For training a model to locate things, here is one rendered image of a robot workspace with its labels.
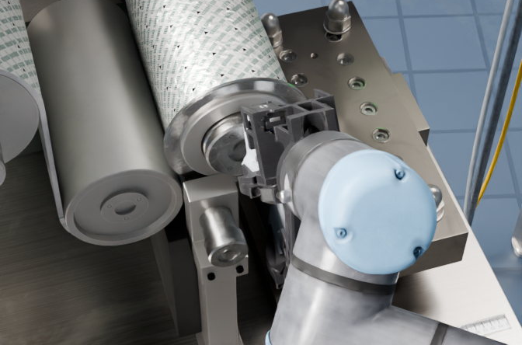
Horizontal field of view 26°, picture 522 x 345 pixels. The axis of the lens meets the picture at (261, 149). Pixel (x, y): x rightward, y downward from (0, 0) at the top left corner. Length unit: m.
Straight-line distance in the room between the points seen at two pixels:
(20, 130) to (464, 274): 0.64
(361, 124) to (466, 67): 1.54
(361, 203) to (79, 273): 0.75
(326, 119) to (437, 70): 2.04
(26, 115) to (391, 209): 0.41
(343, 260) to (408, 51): 2.21
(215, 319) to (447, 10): 1.91
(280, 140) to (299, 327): 0.20
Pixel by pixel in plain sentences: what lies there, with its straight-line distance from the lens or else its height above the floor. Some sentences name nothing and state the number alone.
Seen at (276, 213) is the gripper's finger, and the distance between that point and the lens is 1.21.
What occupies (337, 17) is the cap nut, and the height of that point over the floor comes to 1.06.
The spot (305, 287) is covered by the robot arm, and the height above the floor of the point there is 1.44.
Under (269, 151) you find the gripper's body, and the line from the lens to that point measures 0.93.
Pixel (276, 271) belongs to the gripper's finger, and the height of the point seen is 1.10.
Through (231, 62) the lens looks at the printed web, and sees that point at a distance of 1.07.
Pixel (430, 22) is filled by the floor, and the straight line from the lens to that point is 3.02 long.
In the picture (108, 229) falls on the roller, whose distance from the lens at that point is 1.17.
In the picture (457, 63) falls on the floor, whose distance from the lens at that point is 2.93.
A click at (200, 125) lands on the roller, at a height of 1.28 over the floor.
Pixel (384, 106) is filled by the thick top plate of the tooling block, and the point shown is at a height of 1.03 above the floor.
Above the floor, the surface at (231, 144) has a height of 1.26.
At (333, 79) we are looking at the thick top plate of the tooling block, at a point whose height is 1.03.
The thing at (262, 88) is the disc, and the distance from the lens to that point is 1.05.
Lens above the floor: 2.09
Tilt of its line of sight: 51 degrees down
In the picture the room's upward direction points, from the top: straight up
